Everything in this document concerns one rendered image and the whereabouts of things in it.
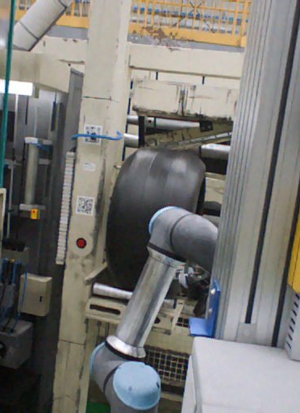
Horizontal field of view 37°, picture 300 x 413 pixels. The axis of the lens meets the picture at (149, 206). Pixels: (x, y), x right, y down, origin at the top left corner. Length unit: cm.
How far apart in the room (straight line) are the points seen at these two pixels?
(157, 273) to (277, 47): 72
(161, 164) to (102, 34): 57
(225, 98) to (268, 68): 135
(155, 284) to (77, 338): 88
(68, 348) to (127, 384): 95
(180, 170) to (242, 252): 100
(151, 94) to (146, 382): 130
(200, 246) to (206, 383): 56
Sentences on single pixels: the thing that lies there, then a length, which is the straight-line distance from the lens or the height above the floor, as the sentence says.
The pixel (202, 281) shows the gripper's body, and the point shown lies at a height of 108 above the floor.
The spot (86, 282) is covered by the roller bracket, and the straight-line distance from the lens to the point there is 182.
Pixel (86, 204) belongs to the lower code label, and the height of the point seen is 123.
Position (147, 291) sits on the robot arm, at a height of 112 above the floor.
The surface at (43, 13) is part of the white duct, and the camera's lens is 233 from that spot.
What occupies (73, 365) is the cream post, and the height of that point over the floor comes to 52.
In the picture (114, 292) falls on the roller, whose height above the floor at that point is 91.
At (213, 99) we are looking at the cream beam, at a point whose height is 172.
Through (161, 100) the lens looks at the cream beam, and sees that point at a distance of 206.
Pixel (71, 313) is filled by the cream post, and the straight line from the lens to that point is 201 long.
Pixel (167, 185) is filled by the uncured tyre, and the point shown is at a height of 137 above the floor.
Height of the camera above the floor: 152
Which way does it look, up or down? 8 degrees down
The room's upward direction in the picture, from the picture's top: 7 degrees clockwise
